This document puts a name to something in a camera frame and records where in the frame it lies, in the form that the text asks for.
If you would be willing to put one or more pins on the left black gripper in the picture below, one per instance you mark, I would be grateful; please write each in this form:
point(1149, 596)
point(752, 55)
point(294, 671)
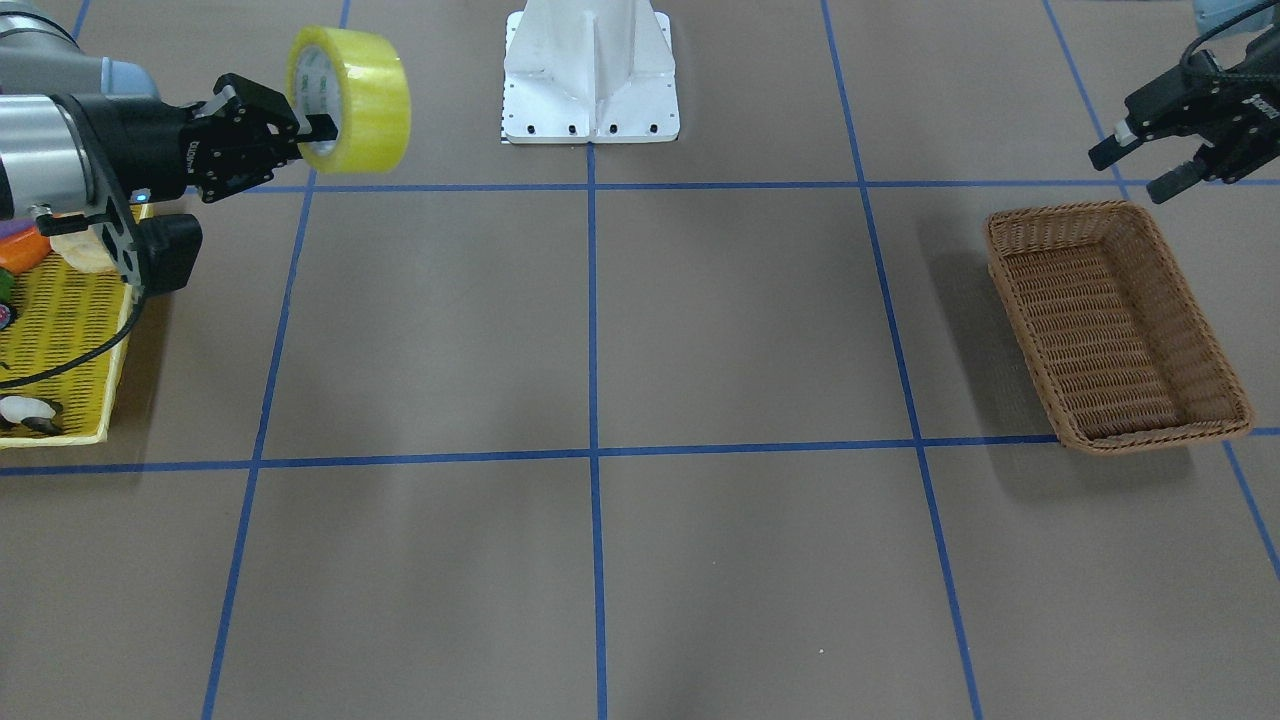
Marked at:
point(1232, 100)

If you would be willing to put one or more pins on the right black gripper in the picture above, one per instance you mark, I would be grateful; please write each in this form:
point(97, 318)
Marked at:
point(143, 135)

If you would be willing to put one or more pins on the yellow tape roll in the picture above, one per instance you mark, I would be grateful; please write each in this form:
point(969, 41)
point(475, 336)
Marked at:
point(357, 80)

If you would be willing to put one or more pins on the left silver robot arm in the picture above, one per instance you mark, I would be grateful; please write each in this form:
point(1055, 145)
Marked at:
point(1225, 28)

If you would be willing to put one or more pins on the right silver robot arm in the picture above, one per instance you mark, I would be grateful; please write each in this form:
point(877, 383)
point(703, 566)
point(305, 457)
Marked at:
point(69, 118)

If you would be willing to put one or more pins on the brown wicker basket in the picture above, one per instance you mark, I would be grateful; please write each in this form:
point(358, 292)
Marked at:
point(1118, 348)

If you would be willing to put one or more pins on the yellow plastic basket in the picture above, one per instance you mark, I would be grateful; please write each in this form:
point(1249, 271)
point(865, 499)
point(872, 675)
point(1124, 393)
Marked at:
point(64, 314)

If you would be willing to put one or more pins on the croissant toy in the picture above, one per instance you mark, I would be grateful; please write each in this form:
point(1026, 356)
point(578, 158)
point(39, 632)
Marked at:
point(84, 251)

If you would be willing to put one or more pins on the orange carrot toy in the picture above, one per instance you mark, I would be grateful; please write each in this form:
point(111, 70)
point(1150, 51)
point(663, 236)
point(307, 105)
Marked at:
point(23, 250)

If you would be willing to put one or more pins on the panda figurine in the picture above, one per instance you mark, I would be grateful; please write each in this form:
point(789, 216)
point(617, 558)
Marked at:
point(36, 414)

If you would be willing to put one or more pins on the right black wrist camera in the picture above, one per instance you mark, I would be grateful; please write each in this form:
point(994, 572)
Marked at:
point(154, 255)

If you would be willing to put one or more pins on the white pedestal column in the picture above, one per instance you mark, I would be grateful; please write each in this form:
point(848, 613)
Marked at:
point(578, 72)

